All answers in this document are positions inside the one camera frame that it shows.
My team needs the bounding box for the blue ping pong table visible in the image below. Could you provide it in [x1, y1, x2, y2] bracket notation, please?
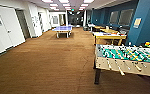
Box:
[52, 25, 74, 39]

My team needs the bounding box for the small white table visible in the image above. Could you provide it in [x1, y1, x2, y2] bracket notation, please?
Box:
[87, 23, 97, 33]

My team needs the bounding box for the yellow game table white top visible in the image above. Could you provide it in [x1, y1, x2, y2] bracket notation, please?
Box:
[92, 31, 128, 47]

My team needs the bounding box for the green exit sign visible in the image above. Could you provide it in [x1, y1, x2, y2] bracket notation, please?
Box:
[69, 8, 76, 13]

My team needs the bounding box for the yellow wooden table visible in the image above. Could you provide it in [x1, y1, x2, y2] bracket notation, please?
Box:
[100, 27, 121, 35]

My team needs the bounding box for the interior window grey blind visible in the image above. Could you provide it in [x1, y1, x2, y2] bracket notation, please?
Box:
[119, 8, 136, 28]
[108, 10, 121, 26]

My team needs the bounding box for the green foosball table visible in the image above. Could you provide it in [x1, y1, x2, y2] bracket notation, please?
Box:
[93, 42, 150, 85]

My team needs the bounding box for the white double door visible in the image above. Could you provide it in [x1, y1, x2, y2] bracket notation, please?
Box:
[0, 4, 26, 52]

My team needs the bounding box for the yellow wall sign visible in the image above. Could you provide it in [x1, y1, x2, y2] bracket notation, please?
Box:
[133, 17, 142, 29]

